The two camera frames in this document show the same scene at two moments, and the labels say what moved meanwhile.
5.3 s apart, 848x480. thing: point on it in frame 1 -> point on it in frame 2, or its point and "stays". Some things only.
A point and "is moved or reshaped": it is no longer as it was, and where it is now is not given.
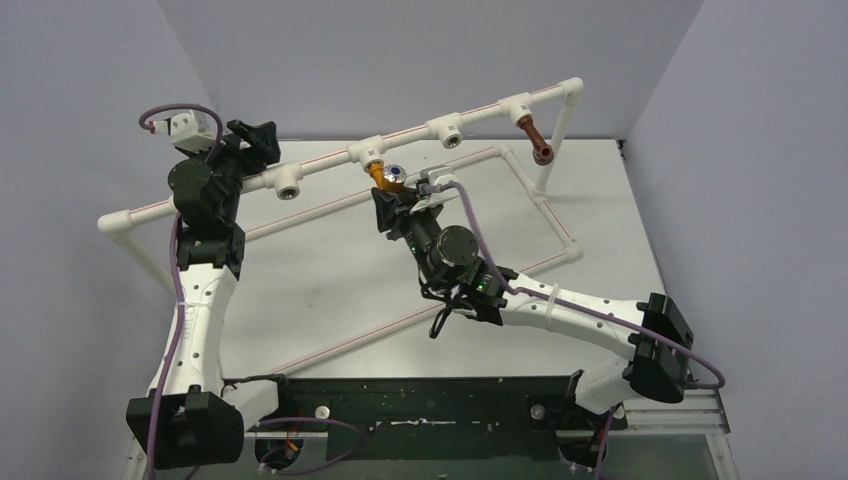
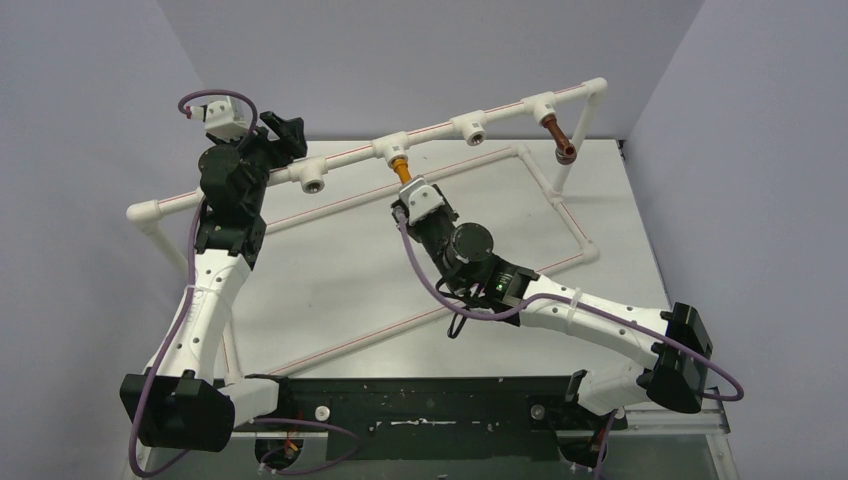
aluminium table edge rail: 698,413 stays
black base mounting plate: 434,416 stays
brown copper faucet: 543,152 -> 566,152
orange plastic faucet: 390,177 is moved or reshaped
